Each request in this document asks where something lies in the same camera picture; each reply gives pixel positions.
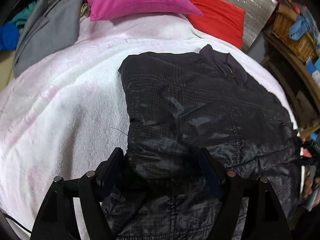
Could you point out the magenta pillow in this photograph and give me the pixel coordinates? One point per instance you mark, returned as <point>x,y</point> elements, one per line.
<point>111,9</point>

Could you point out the wooden side table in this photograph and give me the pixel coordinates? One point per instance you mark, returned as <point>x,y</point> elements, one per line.
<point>300,89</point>

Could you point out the black quilted jacket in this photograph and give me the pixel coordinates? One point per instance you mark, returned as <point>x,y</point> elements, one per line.
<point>178,104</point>

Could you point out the teal garment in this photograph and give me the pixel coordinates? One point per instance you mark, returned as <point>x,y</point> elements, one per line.
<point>21,18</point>

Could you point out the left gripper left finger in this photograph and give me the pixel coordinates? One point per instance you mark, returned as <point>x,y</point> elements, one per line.
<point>108,170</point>

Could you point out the grey blazer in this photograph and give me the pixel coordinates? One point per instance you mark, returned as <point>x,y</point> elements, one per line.
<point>52,26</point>

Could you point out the blue cloth in basket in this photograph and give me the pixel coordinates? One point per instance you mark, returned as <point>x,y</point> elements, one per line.
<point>300,27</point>

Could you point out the white bed blanket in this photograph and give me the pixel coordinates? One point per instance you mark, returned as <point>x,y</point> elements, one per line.
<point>66,113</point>

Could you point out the blue garment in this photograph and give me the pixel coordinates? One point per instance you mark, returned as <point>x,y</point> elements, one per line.
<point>9,36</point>

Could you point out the red pillow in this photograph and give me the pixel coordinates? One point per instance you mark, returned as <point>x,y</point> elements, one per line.
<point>220,19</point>

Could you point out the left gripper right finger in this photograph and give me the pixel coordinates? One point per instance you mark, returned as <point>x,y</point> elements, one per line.
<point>214,173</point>

